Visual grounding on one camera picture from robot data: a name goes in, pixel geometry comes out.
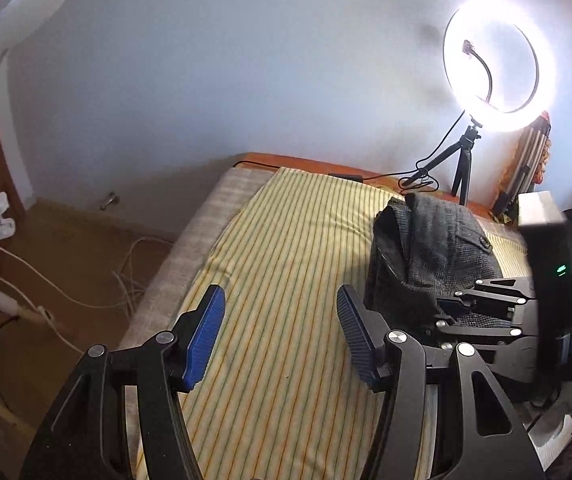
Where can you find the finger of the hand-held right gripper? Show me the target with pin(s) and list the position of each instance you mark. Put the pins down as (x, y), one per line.
(471, 331)
(496, 292)

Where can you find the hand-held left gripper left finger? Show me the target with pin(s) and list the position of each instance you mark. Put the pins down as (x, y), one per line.
(206, 337)

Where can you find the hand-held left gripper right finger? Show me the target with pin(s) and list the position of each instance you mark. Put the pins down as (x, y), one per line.
(355, 340)

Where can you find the dark grey pants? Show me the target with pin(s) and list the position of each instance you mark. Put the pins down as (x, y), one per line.
(418, 260)

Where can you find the yellow striped bed sheet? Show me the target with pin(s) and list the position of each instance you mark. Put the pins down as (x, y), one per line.
(286, 260)

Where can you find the grey checked mattress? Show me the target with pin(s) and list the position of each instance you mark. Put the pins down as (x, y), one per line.
(190, 230)

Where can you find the black tripod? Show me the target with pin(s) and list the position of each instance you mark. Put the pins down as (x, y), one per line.
(463, 160)

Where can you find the striped cushion with orange fringe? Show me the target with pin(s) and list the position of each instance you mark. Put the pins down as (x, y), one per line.
(528, 155)

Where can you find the metal door stopper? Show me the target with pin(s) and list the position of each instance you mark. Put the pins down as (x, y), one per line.
(109, 201)

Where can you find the orange bed sheet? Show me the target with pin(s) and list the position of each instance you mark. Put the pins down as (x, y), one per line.
(316, 162)

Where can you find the white clip lamp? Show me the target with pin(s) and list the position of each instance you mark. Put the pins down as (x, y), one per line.
(25, 10)

